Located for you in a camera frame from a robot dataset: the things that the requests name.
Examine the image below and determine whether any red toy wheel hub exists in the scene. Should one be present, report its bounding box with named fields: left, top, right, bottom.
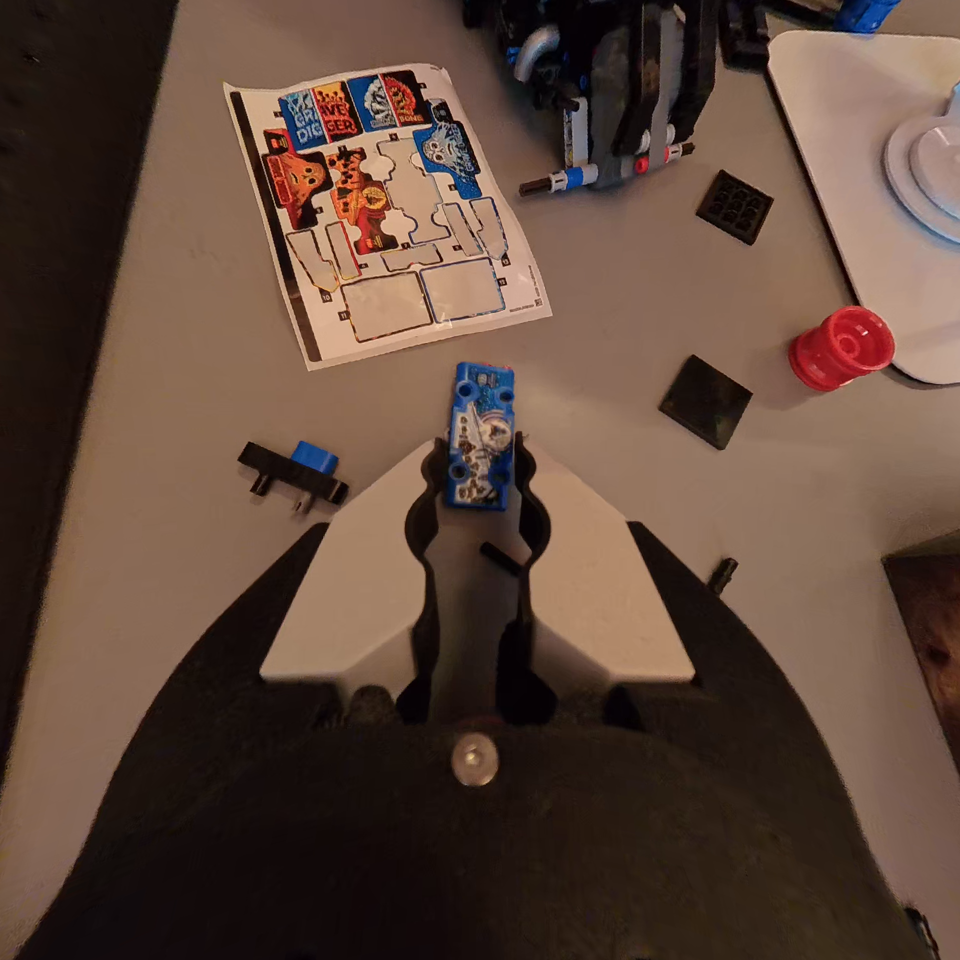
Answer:
left=787, top=306, right=896, bottom=393

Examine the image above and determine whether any black studded square plate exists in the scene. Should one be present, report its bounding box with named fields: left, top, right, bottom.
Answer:
left=695, top=169, right=775, bottom=246

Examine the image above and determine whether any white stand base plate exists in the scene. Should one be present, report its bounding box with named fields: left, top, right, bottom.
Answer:
left=766, top=30, right=960, bottom=387

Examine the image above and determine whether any blue printed toy brick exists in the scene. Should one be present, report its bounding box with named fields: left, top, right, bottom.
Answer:
left=442, top=362, right=520, bottom=513

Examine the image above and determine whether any toy truck chassis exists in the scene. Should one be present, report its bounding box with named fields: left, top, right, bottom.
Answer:
left=463, top=0, right=770, bottom=198

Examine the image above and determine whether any black beam with blue brick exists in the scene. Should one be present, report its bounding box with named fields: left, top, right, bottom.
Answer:
left=237, top=440, right=351, bottom=516

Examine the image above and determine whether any black flat square tile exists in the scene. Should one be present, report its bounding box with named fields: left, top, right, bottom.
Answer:
left=658, top=354, right=753, bottom=451

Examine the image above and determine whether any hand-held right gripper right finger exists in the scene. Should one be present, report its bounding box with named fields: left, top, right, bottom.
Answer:
left=496, top=433, right=697, bottom=727

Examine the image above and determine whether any white round stand foot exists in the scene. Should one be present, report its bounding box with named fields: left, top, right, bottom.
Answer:
left=883, top=75, right=960, bottom=245

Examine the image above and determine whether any toy sticker sheet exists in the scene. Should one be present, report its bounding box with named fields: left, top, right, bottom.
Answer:
left=222, top=63, right=554, bottom=372

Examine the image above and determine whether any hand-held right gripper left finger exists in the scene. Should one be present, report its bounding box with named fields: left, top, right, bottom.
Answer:
left=258, top=438, right=445, bottom=725

